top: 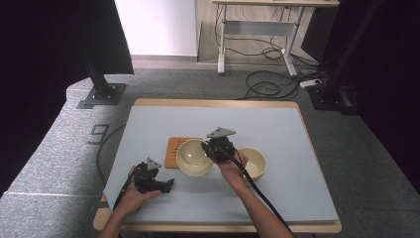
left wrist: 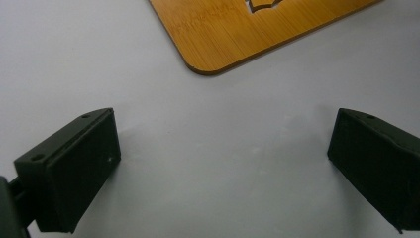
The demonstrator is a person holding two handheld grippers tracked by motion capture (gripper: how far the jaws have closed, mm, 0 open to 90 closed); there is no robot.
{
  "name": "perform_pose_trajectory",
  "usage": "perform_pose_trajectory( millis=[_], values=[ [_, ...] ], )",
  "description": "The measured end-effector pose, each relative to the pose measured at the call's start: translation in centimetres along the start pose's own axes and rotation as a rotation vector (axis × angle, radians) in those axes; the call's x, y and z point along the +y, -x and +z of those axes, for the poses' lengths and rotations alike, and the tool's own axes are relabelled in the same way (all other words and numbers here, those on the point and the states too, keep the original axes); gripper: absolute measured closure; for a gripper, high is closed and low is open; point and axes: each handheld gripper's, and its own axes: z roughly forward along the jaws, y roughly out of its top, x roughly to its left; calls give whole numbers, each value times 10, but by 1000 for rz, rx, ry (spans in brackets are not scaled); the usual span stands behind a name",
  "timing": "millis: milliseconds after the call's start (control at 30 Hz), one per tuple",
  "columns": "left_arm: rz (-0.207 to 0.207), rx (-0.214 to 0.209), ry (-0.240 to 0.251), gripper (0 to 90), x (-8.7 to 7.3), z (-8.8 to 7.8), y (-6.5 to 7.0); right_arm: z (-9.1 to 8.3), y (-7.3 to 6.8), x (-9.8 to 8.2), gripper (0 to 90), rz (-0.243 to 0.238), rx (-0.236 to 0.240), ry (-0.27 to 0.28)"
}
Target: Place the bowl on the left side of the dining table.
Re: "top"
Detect cream ceramic bowl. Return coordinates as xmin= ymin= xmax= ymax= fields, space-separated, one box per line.
xmin=238 ymin=147 xmax=267 ymax=181
xmin=175 ymin=138 xmax=215 ymax=178

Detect white power strip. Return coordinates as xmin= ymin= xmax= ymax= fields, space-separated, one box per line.
xmin=299 ymin=78 xmax=323 ymax=89

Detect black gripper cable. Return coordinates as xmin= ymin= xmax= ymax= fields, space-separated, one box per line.
xmin=95 ymin=123 xmax=137 ymax=212
xmin=220 ymin=148 xmax=293 ymax=236

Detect person's left hand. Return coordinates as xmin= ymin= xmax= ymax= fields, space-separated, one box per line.
xmin=113 ymin=166 xmax=162 ymax=216

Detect orange wooden coaster mat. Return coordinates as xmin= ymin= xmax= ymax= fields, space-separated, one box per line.
xmin=163 ymin=136 xmax=203 ymax=170

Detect white-legged wooden desk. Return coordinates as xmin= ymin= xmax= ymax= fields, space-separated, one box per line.
xmin=211 ymin=0 xmax=341 ymax=77

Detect black floor cables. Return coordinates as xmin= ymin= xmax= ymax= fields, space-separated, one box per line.
xmin=213 ymin=3 xmax=331 ymax=102

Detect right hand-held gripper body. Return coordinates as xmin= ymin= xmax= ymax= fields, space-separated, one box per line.
xmin=206 ymin=127 xmax=237 ymax=164

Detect person's right hand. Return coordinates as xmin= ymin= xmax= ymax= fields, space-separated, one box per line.
xmin=216 ymin=149 xmax=250 ymax=186

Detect light blue table mat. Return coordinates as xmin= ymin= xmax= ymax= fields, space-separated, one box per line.
xmin=103 ymin=105 xmax=341 ymax=226

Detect black metal stand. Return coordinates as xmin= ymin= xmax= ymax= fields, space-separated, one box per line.
xmin=76 ymin=49 xmax=128 ymax=110
xmin=308 ymin=0 xmax=387 ymax=116

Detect black curtain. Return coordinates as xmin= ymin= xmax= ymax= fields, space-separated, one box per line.
xmin=300 ymin=0 xmax=420 ymax=186
xmin=0 ymin=0 xmax=135 ymax=196

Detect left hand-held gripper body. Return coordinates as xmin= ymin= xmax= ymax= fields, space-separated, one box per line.
xmin=133 ymin=157 xmax=166 ymax=194

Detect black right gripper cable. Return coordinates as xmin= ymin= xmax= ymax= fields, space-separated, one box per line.
xmin=220 ymin=148 xmax=293 ymax=236

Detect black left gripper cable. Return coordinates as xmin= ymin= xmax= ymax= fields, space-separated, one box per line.
xmin=95 ymin=123 xmax=137 ymax=212

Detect white panel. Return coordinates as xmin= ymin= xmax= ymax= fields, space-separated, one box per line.
xmin=114 ymin=0 xmax=198 ymax=58

